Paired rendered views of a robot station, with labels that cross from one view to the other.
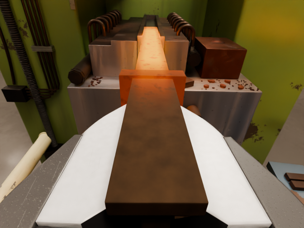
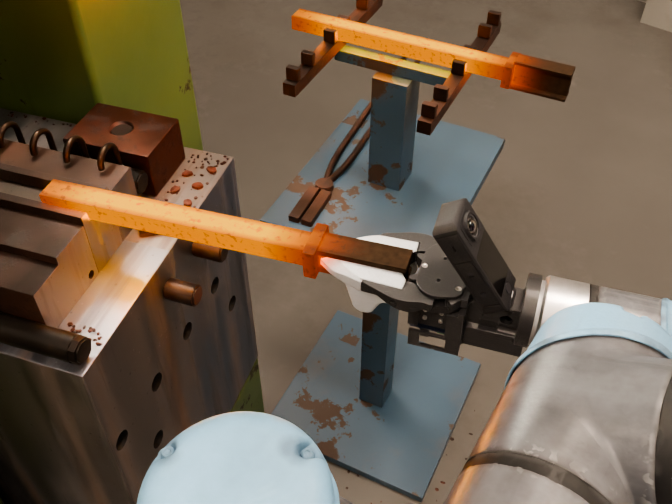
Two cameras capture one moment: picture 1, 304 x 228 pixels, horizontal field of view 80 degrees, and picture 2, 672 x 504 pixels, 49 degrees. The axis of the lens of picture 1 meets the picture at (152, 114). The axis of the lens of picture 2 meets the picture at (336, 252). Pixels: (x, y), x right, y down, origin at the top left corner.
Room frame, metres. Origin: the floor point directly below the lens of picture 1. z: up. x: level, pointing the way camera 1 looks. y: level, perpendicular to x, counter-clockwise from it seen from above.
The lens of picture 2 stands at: (-0.07, 0.49, 1.54)
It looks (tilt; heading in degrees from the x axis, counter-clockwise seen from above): 45 degrees down; 290
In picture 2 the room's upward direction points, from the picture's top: straight up
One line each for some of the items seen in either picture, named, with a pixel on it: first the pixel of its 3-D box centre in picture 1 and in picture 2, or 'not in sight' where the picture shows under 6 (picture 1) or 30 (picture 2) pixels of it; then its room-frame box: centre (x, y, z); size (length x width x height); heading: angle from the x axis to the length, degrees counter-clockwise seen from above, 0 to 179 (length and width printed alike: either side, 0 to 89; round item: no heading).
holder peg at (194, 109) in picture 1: (193, 115); (210, 249); (0.30, -0.08, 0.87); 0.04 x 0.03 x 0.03; 1
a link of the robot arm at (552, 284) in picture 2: not in sight; (556, 314); (-0.12, -0.01, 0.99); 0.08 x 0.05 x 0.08; 91
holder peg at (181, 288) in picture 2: not in sight; (182, 292); (0.30, -0.01, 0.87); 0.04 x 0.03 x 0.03; 1
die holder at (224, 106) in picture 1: (156, 110); (22, 315); (0.60, -0.02, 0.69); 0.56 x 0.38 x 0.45; 1
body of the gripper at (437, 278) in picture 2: not in sight; (471, 302); (-0.04, 0.00, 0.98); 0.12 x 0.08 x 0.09; 1
